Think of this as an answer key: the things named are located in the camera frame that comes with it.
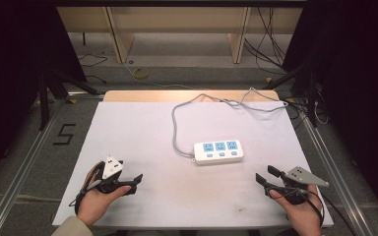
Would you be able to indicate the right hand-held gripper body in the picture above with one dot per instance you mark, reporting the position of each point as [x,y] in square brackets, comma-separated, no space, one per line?
[297,183]

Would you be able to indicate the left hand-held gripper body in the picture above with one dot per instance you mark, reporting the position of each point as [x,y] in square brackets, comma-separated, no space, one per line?
[112,170]

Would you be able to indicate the person's right hand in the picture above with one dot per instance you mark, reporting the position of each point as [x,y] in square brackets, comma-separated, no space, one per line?
[300,213]

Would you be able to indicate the person's left hand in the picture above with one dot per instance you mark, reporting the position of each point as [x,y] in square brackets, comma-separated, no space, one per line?
[95,203]

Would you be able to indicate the white table mat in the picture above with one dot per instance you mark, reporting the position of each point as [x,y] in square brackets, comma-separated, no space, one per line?
[138,137]

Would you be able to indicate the white and blue power strip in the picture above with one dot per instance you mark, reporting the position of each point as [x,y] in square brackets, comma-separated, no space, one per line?
[218,152]

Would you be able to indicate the wooden table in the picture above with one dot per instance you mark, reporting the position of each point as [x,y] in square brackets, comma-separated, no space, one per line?
[164,96]

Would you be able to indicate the black metal stand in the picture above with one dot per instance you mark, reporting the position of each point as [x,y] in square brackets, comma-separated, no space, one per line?
[310,88]
[50,88]

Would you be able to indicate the yellow tape roll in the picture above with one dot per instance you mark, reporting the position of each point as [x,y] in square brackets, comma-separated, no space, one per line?
[141,72]

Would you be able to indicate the black curtain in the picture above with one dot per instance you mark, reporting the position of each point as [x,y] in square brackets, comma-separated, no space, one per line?
[357,82]
[13,82]

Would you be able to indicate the wooden shelf unit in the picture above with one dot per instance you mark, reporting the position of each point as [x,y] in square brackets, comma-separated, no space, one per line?
[177,19]

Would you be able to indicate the metal floor rail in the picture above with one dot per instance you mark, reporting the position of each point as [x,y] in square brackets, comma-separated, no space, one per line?
[16,170]
[334,170]

